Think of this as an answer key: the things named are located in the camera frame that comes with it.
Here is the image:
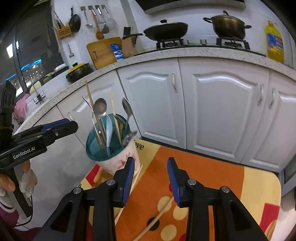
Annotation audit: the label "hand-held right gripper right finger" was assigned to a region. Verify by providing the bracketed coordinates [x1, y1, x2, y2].
[167, 157, 270, 241]

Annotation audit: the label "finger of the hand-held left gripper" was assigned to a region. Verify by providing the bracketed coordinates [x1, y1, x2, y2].
[12, 118, 71, 138]
[11, 120, 79, 149]

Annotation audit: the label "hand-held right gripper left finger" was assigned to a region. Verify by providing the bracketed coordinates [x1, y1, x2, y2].
[33, 156, 136, 241]

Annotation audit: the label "white floral utensil holder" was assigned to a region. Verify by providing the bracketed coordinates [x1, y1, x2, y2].
[86, 113, 139, 175]

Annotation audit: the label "thin metal spoon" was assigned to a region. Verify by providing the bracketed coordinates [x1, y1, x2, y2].
[82, 96, 102, 149]

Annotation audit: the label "brown wooden chopstick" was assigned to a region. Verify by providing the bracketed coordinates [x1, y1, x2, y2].
[85, 80, 105, 150]

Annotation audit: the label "large metal spoon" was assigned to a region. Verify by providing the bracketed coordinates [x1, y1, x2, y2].
[94, 98, 108, 144]

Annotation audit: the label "white ceramic spoon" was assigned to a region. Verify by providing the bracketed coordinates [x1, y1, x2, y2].
[105, 114, 115, 148]

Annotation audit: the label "blurred metal fork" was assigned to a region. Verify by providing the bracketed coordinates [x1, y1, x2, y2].
[121, 130, 138, 147]

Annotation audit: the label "brass coloured utensil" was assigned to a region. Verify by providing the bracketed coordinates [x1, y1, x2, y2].
[115, 115, 127, 135]

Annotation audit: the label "person's left forearm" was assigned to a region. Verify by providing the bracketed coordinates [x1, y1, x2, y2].
[0, 206, 41, 239]

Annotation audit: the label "person's left hand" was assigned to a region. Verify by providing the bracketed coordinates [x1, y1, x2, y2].
[0, 159, 38, 209]

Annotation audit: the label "white cabinet door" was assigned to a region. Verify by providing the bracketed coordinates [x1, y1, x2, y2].
[14, 105, 93, 181]
[178, 57, 271, 166]
[117, 58, 187, 150]
[240, 70, 296, 173]

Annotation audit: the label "sink faucet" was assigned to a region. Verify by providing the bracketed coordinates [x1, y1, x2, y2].
[30, 84, 46, 105]

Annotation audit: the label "pink cloth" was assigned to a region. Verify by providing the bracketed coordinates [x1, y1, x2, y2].
[14, 93, 30, 118]

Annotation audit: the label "colourful printed mat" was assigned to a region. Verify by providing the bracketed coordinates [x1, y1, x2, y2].
[80, 138, 282, 241]

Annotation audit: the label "metal spoons in cup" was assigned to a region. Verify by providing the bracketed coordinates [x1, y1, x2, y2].
[57, 70, 141, 149]

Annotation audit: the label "black casserole yellow lid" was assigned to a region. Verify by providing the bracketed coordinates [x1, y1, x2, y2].
[65, 62, 92, 83]

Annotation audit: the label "dark window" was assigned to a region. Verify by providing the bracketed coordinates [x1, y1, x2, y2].
[0, 2, 66, 98]

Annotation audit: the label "wooden cutting board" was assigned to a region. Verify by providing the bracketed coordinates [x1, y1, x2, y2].
[87, 37, 123, 70]

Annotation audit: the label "blue white salt bag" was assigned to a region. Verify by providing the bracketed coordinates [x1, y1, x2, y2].
[110, 43, 124, 61]

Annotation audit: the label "dark kitchen utensil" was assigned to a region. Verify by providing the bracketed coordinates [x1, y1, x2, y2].
[53, 10, 65, 29]

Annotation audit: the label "small black frying pan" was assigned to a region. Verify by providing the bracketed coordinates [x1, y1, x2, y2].
[69, 8, 82, 33]

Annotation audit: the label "wooden knife block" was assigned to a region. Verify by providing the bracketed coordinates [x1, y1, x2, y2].
[121, 35, 137, 58]

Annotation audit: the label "metal spatula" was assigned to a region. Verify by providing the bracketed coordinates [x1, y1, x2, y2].
[102, 9, 110, 34]

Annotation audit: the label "steel ladle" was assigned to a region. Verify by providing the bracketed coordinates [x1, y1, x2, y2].
[83, 10, 93, 28]

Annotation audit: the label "speckled kitchen countertop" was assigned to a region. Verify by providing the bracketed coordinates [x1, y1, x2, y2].
[13, 47, 296, 137]

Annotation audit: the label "black gas stove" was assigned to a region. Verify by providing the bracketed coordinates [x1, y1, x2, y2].
[136, 37, 266, 57]

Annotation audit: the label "black wok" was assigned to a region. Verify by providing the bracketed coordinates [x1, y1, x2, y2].
[122, 19, 189, 41]

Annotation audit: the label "dark metal cooking pot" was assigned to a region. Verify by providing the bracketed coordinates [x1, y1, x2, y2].
[203, 10, 252, 40]

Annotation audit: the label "black range hood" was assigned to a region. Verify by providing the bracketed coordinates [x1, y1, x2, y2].
[135, 0, 245, 15]

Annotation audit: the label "yellow oil bottle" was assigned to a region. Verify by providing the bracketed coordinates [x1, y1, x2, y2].
[264, 20, 285, 63]

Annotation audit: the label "black cable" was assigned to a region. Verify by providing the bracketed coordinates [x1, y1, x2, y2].
[15, 196, 33, 227]

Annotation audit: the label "bamboo wall utensil holder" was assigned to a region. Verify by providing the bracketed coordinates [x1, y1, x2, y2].
[57, 26, 72, 40]

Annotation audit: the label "wire mesh strainer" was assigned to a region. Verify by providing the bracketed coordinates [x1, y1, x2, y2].
[97, 9, 117, 31]

